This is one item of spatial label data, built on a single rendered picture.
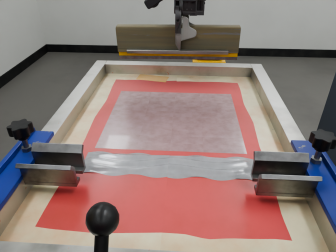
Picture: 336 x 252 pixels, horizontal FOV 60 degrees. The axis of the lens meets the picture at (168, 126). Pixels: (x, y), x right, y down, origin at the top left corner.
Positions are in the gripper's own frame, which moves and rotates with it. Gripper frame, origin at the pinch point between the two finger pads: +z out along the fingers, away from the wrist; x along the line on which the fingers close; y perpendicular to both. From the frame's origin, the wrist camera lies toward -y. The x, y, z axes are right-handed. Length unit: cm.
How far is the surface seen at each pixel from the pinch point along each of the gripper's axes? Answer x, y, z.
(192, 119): -19.8, 4.9, 14.2
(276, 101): -15.1, 27.0, 10.8
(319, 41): 321, 181, 88
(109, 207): -70, -3, -7
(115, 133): -27.9, -13.8, 14.1
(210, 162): -38.5, 8.4, 13.5
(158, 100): -9.8, -5.1, 14.1
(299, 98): 190, 119, 110
